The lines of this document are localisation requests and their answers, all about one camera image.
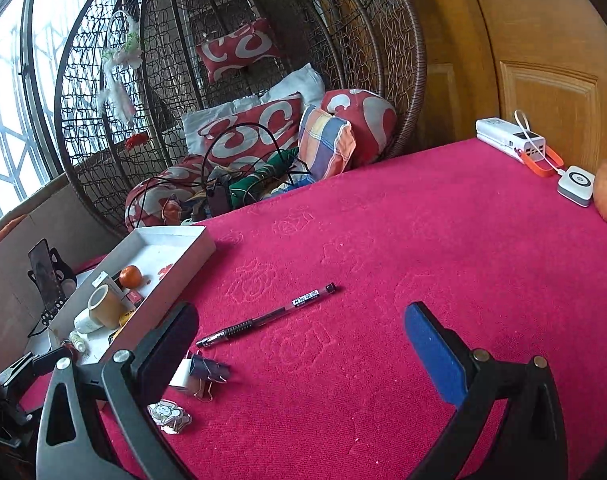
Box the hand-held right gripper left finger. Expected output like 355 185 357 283
36 302 199 480

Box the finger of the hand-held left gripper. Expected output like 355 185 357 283
34 347 79 378

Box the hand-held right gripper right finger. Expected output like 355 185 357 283
404 301 569 480

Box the red round tin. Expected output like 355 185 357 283
119 265 144 290

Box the beige tape roll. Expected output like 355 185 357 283
87 284 128 332

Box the white cardboard tray box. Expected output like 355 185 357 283
48 225 218 367

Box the black gel pen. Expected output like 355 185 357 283
196 282 337 349

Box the white plug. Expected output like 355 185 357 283
170 357 198 392

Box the black binder clip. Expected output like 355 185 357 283
190 354 232 402

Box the white cylinder bottle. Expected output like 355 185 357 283
74 310 105 334

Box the cartoon figure badge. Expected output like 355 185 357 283
148 399 193 437

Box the smartphone on black stand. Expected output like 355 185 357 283
26 247 80 339

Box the brown cardboard sheet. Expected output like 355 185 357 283
0 176 130 376

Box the red tablecloth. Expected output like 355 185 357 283
18 137 607 480

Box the red white seat cushion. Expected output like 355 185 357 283
124 154 225 234

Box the green cloth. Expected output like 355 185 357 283
228 147 300 207

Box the white square charger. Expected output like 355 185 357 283
556 165 595 208

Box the large red white pillow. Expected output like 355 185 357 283
198 92 305 172

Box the white power bank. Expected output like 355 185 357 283
475 116 547 164

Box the plaid pillow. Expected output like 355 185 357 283
298 104 357 182

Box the round red white cushion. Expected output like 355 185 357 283
320 88 399 169

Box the window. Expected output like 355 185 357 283
0 0 92 233

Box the white dreamcatcher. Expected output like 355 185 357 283
96 9 150 152

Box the small red white pillow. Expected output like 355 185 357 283
196 17 283 85

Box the wicker hanging chair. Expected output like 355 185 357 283
54 0 428 242

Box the wooden door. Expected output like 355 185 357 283
417 0 607 171

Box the orange strap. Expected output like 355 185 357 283
520 147 565 179

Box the black cable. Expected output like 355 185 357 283
132 122 313 232

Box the white charging cable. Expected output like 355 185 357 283
513 109 568 177

